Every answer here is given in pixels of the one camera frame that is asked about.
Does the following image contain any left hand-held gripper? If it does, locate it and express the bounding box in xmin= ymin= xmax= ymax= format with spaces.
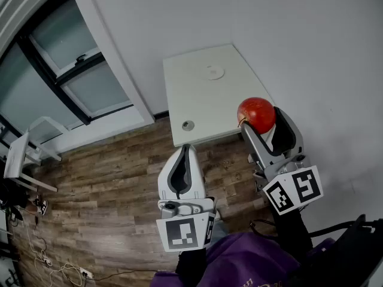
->
xmin=156 ymin=143 xmax=218 ymax=252

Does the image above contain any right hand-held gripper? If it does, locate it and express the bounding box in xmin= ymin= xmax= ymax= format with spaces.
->
xmin=240 ymin=106 xmax=324 ymax=216

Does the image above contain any red apple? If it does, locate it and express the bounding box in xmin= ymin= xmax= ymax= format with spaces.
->
xmin=237 ymin=97 xmax=276 ymax=135

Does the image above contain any white plate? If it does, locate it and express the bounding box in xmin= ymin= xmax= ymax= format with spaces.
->
xmin=205 ymin=64 xmax=226 ymax=81

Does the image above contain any person's left forearm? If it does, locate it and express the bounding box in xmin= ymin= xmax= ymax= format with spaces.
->
xmin=174 ymin=245 xmax=211 ymax=276

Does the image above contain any person's right forearm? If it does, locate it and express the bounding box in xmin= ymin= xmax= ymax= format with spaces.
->
xmin=274 ymin=204 xmax=314 ymax=258

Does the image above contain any person's purple clothing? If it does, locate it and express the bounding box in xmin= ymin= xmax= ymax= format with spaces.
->
xmin=149 ymin=231 xmax=336 ymax=287

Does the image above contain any black framed window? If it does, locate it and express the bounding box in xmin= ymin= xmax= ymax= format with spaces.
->
xmin=0 ymin=0 xmax=134 ymax=145

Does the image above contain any white monitor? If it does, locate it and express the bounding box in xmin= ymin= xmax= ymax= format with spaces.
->
xmin=3 ymin=132 xmax=31 ymax=179

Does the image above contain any black looped cable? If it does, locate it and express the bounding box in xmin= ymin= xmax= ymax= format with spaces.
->
xmin=250 ymin=219 xmax=278 ymax=236

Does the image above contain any black floor cable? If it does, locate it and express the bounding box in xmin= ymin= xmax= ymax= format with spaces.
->
xmin=88 ymin=268 xmax=158 ymax=281

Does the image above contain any white floor cable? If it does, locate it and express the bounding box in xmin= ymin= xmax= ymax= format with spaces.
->
xmin=22 ymin=216 xmax=85 ymax=287

